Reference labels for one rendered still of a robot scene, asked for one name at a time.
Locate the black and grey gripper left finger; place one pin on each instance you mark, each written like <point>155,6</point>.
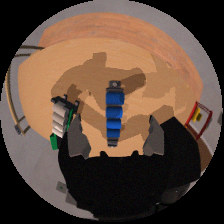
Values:
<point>74,148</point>

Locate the blue plastic bar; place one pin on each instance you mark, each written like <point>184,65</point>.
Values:
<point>113,124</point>
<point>115,98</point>
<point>113,133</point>
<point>114,112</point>

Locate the black flat bar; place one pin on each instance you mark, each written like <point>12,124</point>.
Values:
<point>64,102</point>

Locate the white short plastic bar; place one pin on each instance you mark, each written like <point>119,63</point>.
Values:
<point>59,133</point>
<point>59,126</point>

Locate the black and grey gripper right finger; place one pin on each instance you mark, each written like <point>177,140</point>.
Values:
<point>157,145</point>

